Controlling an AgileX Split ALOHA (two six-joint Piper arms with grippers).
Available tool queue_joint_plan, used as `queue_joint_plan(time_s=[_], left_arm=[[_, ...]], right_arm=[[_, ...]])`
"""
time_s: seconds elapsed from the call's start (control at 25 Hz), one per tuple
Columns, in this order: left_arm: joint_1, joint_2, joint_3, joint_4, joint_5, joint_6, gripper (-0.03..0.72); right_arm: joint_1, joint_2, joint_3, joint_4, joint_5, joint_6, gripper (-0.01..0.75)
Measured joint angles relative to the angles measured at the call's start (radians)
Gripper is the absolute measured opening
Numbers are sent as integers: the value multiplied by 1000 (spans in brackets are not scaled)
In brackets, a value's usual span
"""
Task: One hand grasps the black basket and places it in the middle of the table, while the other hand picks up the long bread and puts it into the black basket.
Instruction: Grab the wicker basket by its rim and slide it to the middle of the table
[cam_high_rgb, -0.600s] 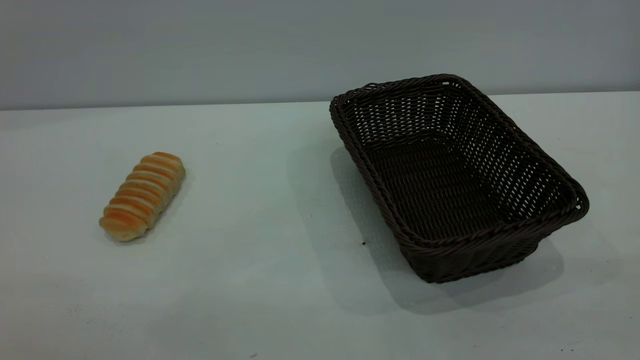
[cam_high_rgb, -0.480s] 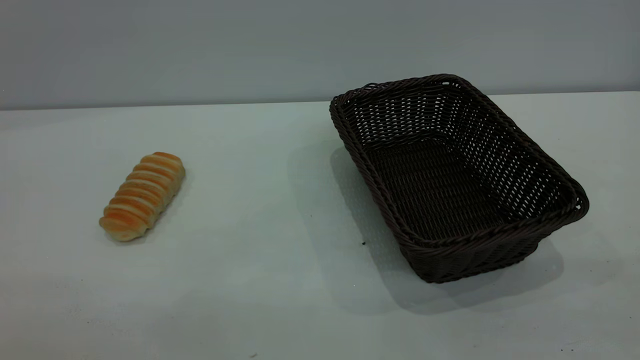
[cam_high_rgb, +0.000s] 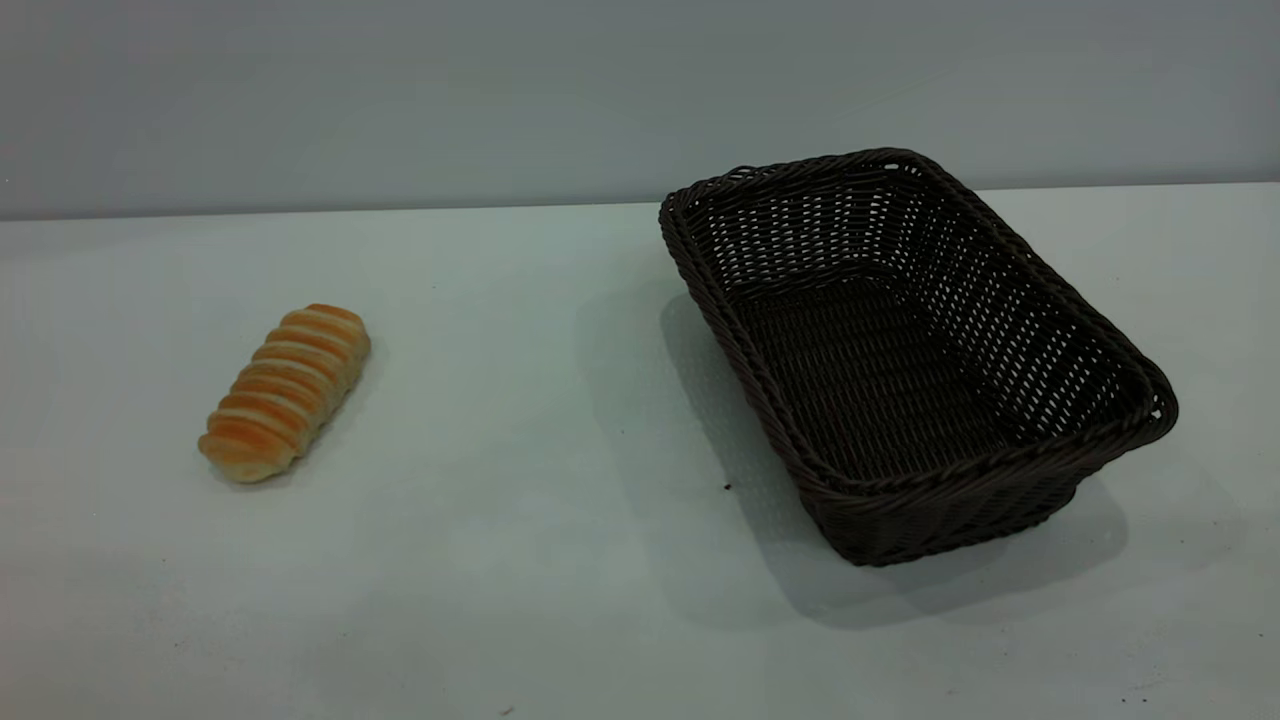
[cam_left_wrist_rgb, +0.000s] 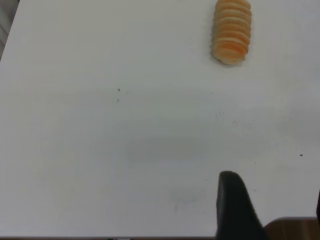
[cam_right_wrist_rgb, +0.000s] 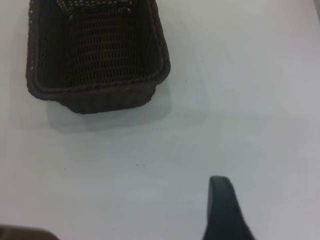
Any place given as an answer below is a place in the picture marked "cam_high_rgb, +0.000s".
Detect ridged orange striped bread roll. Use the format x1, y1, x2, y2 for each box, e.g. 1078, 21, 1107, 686
198, 303, 372, 485

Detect black woven wicker basket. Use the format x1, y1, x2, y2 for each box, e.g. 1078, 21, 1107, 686
658, 148, 1180, 568

